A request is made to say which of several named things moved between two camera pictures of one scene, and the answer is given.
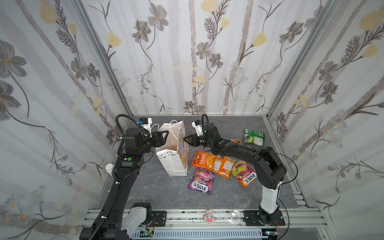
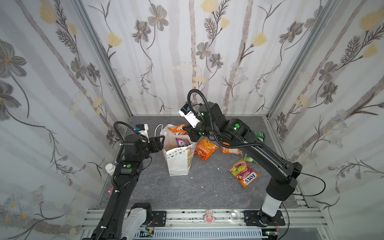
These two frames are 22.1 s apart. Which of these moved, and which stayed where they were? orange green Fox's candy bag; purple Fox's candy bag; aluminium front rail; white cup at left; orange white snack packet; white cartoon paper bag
Moved: orange white snack packet; white cartoon paper bag; purple Fox's candy bag
Stayed: orange green Fox's candy bag; aluminium front rail; white cup at left
